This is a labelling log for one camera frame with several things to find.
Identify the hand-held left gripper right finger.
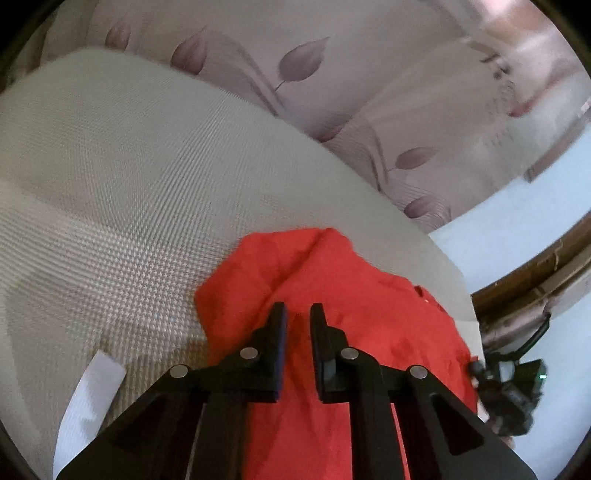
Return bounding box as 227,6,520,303
309,303,536,480

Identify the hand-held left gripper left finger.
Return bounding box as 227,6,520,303
55,302,288,480

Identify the red knit sweater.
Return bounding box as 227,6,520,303
194,227,481,480

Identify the white paper strip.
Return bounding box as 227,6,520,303
52,350,127,480

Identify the leaf print curtain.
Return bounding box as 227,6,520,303
9,0,591,234

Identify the wooden door frame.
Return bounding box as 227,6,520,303
471,222,591,319

